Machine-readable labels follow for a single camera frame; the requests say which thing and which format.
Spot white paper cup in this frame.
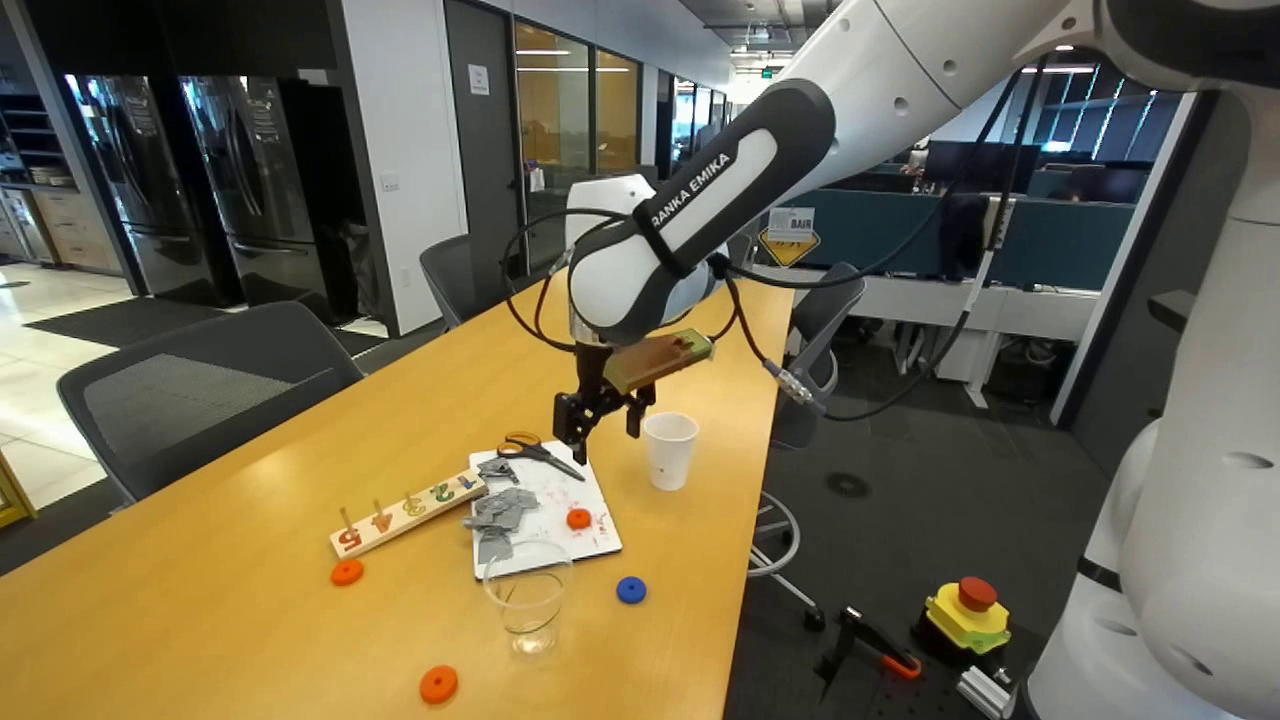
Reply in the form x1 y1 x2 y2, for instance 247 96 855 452
638 412 704 495

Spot office desk with teal partition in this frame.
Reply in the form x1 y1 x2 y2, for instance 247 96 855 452
784 183 1143 422

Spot clear plastic cup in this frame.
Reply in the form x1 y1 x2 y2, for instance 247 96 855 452
479 562 573 664

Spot dark mesh office chair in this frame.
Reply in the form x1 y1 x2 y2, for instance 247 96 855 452
50 297 366 505

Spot grey mesh office chair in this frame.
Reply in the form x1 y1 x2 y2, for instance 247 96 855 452
415 231 533 332

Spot black office chair base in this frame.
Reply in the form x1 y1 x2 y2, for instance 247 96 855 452
742 489 832 636

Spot black tool with orange handle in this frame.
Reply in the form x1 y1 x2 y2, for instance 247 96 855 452
810 603 927 689

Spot grey star base office chair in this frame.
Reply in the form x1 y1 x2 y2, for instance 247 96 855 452
784 260 868 397

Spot yellow floor sign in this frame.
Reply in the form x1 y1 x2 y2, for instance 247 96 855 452
0 457 40 535

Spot black glass door fridge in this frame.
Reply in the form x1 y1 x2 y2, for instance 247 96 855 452
54 62 354 322

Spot white paper sheet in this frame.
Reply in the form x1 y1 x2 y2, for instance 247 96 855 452
465 434 627 589

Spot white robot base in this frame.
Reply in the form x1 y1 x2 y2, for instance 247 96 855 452
1025 412 1280 720

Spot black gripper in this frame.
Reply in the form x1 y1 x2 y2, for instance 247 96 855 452
550 336 659 468

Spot yellow red emergency stop button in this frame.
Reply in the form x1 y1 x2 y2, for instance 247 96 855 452
925 572 1016 661

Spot scissors with orange handles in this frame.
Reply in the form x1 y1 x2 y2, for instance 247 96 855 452
495 427 590 489

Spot crumpled grey tape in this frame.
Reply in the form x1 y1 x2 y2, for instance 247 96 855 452
465 457 543 567

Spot black round floor outlet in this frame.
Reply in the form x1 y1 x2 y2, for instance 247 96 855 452
818 468 876 505

